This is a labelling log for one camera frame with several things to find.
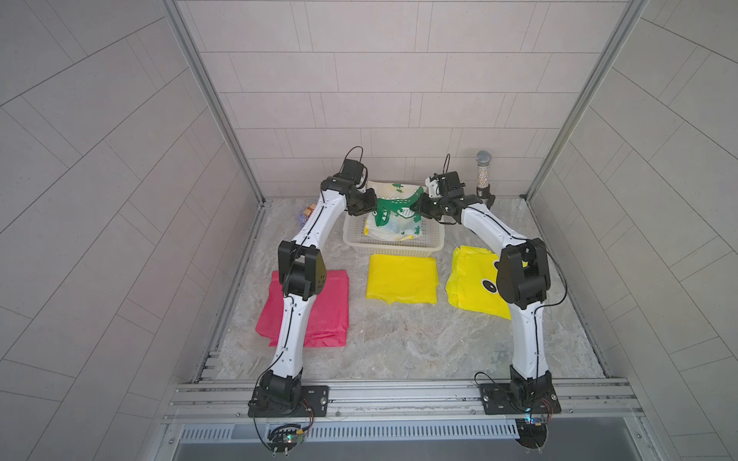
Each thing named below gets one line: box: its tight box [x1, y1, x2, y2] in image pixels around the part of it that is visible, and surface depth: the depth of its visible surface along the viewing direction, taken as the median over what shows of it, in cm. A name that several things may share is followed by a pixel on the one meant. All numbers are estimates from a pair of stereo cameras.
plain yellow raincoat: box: [366, 253, 439, 306], surface depth 96 cm
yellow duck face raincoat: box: [445, 244, 512, 321], surface depth 93 cm
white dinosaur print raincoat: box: [363, 180, 428, 242], surface depth 96 cm
